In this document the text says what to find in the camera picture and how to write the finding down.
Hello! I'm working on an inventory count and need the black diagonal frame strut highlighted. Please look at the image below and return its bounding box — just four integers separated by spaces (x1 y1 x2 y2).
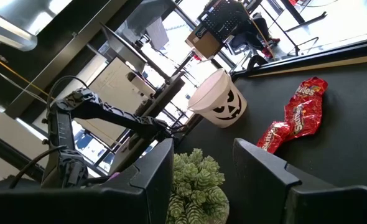
0 129 46 183

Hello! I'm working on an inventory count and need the grey monitor panel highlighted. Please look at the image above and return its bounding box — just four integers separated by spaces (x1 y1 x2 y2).
101 23 149 74

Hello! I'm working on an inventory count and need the black perforated panel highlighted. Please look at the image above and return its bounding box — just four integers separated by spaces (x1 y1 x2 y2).
198 0 249 43

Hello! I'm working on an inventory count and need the beige board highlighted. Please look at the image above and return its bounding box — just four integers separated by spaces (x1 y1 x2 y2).
86 57 150 146

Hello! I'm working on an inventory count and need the yellow cable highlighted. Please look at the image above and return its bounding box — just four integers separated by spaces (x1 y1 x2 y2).
241 0 276 60

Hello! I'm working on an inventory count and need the person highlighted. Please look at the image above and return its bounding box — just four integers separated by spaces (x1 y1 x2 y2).
230 12 281 60

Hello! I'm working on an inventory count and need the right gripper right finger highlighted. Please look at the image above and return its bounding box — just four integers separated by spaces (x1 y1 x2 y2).
232 138 367 224

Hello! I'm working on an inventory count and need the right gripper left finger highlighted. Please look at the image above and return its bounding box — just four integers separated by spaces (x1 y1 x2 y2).
0 138 175 224

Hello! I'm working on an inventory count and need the yellow cord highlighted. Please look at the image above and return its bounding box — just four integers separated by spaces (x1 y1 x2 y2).
0 50 57 101

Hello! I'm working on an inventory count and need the large red Skittles bag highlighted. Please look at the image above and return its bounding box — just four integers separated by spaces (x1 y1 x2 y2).
256 77 329 155

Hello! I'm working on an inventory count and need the green succulent in grey pot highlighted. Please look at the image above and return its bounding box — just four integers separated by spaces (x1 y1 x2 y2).
166 148 231 224

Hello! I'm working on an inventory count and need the black frame beam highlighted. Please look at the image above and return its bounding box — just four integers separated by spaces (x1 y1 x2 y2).
4 0 131 119

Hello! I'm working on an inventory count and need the black frame post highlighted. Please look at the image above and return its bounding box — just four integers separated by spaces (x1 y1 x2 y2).
108 71 187 175

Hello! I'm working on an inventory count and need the cardboard box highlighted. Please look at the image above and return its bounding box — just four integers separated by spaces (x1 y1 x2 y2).
185 23 225 60

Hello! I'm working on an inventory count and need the white jack-o-lantern bucket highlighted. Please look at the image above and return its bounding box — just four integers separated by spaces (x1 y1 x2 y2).
188 68 248 129

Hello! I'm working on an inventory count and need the overhead LED light bar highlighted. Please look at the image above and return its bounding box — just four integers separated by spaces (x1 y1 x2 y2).
0 6 39 52

